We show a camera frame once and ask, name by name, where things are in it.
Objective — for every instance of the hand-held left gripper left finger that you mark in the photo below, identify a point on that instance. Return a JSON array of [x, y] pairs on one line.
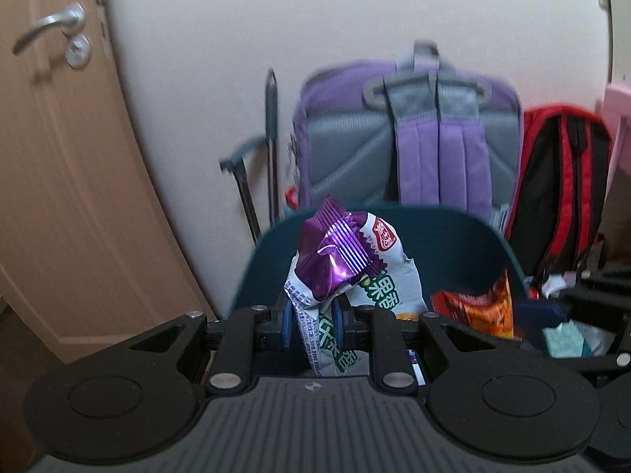
[[286, 322]]

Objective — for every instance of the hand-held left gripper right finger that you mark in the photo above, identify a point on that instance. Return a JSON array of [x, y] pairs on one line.
[[338, 320]]

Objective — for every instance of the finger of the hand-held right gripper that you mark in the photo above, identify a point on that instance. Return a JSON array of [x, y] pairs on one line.
[[622, 360], [540, 313]]

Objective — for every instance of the pale green tissue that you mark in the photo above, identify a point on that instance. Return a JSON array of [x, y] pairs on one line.
[[562, 342]]

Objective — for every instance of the white green snack packet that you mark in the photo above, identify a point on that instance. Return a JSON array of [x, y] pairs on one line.
[[394, 286]]

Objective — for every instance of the purple snack wrapper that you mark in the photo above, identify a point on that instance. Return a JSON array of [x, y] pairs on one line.
[[335, 251]]

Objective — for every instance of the dark teal plastic bin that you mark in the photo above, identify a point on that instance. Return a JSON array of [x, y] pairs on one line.
[[443, 246]]

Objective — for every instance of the small white paper scrap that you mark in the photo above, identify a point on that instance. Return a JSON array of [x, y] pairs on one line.
[[554, 285]]

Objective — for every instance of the orange snack wrapper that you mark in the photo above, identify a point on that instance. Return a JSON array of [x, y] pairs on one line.
[[478, 310]]

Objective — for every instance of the red black backpack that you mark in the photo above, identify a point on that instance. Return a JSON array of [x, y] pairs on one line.
[[557, 182]]

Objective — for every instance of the purple grey backpack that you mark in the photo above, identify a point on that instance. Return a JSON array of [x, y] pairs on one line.
[[443, 157]]

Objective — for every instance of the grey folded stand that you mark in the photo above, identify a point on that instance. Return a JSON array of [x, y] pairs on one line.
[[272, 123]]

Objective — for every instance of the pink furniture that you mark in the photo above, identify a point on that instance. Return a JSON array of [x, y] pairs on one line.
[[618, 123]]

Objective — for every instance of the beige wooden door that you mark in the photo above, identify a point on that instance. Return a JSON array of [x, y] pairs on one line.
[[59, 182]]

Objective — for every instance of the silver door lock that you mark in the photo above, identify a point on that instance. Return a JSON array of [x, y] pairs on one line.
[[78, 51]]

